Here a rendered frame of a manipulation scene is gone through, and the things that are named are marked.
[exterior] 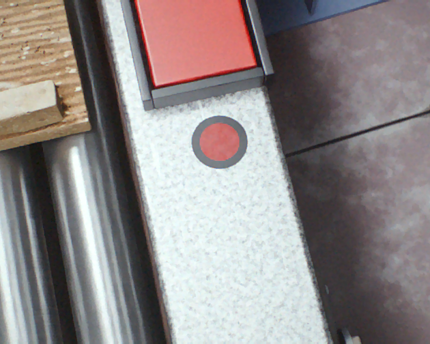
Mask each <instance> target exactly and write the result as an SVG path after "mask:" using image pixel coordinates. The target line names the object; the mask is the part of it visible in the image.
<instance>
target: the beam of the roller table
mask: <svg viewBox="0 0 430 344"><path fill-rule="evenodd" d="M99 1H100V4H101V8H102V14H103V18H104V24H105V28H106V34H107V38H108V42H109V48H110V52H111V59H112V62H113V69H114V73H115V79H116V83H117V86H118V90H119V96H120V100H121V106H122V111H123V114H124V120H125V124H126V130H127V134H128V141H129V144H130V151H131V154H132V161H134V167H135V171H136V176H137V182H138V185H139V192H140V196H141V202H142V206H143V212H144V216H145V223H146V227H147V232H148V236H149V240H150V244H151V247H152V254H153V258H154V263H155V267H156V274H157V277H158V284H159V288H160V294H161V298H162V305H163V309H164V314H165V315H166V319H167V325H168V329H169V336H170V340H171V344H334V340H333V337H332V331H331V329H330V324H329V321H328V315H327V314H326V310H325V307H324V301H323V298H322V295H321V291H320V288H319V282H318V279H317V275H316V271H315V266H314V263H313V258H312V255H311V250H310V249H309V244H308V242H307V238H306V233H305V230H304V225H303V222H302V217H301V213H300V209H299V206H298V200H297V197H296V192H295V190H294V186H293V184H292V180H291V176H290V173H289V167H288V164H287V159H286V157H285V151H284V148H283V143H282V139H281V135H280V132H279V129H278V126H277V122H276V118H275V115H274V110H273V106H272V102H271V99H270V94H269V90H268V86H267V85H266V86H265V85H263V86H262V87H256V88H252V89H247V90H242V91H236V92H235V93H232V94H225V95H222V96H216V97H211V98H206V99H202V100H195V101H192V102H186V103H182V104H176V105H172V106H165V107H162V108H158V109H155V108H154V110H151V111H144V110H143V104H142V101H141V95H140V91H139V85H138V81H137V75H136V71H135V68H134V62H133V61H132V55H131V52H130V45H129V41H128V35H127V32H126V26H125V22H124V16H123V12H122V8H121V2H120V0H99ZM216 115H224V116H227V117H232V118H234V119H235V120H237V121H238V122H239V123H240V125H241V126H242V127H243V129H244V130H245V132H246V133H247V135H248V149H247V151H246V153H245V154H244V157H243V158H242V159H241V161H239V163H237V164H236V165H234V166H232V167H229V168H226V169H213V168H210V167H207V166H205V165H204V164H203V163H201V162H200V161H199V160H198V159H196V157H195V155H194V153H193V150H192V145H191V139H192V134H193V132H194V130H195V128H196V127H197V126H198V125H199V123H200V122H202V121H203V120H204V119H206V118H208V117H211V116H216Z"/></svg>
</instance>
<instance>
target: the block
mask: <svg viewBox="0 0 430 344"><path fill-rule="evenodd" d="M61 120H63V110H62V106H61V98H60V97H59V92H58V89H57V86H56V84H55V82H54V81H50V80H48V81H42V82H39V83H32V84H29V85H23V86H20V87H15V88H11V89H6V90H4V91H2V92H0V135H3V134H12V133H17V132H25V131H28V130H33V129H36V128H41V127H43V126H47V125H50V124H53V123H55V122H58V121H61Z"/></svg>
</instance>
